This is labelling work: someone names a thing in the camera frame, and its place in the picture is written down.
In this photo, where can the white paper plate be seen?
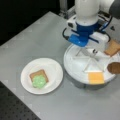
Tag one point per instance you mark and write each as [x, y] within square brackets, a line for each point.
[52, 69]

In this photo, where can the yellow cheese slice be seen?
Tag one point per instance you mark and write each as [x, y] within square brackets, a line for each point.
[96, 78]

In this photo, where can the brown round patty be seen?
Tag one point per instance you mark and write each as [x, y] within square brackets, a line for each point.
[114, 68]

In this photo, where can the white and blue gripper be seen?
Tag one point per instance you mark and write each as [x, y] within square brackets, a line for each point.
[83, 34]

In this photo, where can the brown toast slice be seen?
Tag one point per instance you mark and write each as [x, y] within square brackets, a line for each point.
[113, 48]
[40, 72]

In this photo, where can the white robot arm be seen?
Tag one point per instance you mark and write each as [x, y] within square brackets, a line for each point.
[87, 10]

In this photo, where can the green lettuce piece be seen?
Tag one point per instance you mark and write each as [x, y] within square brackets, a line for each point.
[39, 81]

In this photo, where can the white divided round tray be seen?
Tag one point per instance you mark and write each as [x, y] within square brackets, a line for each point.
[78, 63]

